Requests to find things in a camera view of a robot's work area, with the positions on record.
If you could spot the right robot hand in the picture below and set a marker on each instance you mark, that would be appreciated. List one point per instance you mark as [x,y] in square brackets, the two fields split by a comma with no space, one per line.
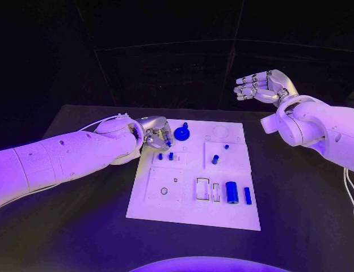
[273,85]

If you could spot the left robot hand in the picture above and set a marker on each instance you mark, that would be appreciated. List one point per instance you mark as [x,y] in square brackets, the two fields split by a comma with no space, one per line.
[154,125]

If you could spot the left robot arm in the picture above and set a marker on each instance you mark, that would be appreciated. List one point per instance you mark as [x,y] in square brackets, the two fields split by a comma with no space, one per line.
[56,157]

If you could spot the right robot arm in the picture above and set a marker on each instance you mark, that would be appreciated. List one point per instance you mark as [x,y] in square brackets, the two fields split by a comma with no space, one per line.
[332,136]

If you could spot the white task board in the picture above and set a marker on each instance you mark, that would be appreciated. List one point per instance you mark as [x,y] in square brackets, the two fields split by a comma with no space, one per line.
[195,191]

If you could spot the blue gear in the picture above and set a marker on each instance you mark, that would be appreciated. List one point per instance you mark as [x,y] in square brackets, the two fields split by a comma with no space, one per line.
[180,133]

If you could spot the blue long thick cylinder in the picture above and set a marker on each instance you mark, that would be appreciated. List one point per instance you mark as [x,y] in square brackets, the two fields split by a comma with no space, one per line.
[231,192]

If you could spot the blue long thin cylinder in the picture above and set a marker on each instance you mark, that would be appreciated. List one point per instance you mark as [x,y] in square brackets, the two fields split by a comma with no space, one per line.
[247,195]

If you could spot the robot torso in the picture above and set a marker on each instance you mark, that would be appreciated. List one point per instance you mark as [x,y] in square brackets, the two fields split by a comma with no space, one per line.
[208,264]

